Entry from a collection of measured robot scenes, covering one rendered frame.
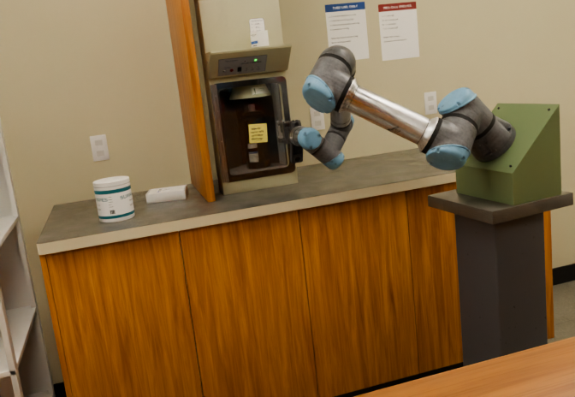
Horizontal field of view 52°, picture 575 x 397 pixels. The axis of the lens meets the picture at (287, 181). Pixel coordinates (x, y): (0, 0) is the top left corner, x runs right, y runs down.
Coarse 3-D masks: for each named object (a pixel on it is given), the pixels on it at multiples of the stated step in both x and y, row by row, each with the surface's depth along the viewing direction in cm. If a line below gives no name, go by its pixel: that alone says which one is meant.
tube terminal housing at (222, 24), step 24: (216, 0) 231; (240, 0) 233; (264, 0) 236; (216, 24) 232; (240, 24) 235; (264, 24) 237; (216, 48) 233; (240, 48) 236; (288, 96) 244; (216, 144) 240; (216, 168) 249; (240, 192) 245
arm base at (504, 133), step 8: (496, 120) 185; (488, 128) 183; (496, 128) 184; (504, 128) 185; (512, 128) 187; (480, 136) 184; (488, 136) 184; (496, 136) 184; (504, 136) 184; (512, 136) 185; (480, 144) 186; (488, 144) 185; (496, 144) 184; (504, 144) 184; (512, 144) 185; (472, 152) 192; (480, 152) 188; (488, 152) 187; (496, 152) 185; (504, 152) 185; (480, 160) 191; (488, 160) 188
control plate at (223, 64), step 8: (248, 56) 228; (256, 56) 229; (264, 56) 230; (224, 64) 228; (232, 64) 229; (240, 64) 230; (248, 64) 231; (256, 64) 232; (264, 64) 234; (224, 72) 231; (232, 72) 232; (240, 72) 233; (248, 72) 235
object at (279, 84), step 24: (240, 96) 238; (264, 96) 240; (240, 120) 239; (264, 120) 242; (288, 120) 245; (240, 144) 240; (264, 144) 243; (288, 144) 246; (240, 168) 242; (264, 168) 245; (288, 168) 248
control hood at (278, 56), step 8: (248, 48) 226; (256, 48) 226; (264, 48) 227; (272, 48) 228; (280, 48) 229; (288, 48) 230; (208, 56) 227; (216, 56) 224; (224, 56) 225; (232, 56) 226; (240, 56) 227; (272, 56) 232; (280, 56) 233; (288, 56) 234; (208, 64) 229; (216, 64) 227; (272, 64) 235; (280, 64) 236; (208, 72) 232; (216, 72) 230; (256, 72) 236; (264, 72) 238
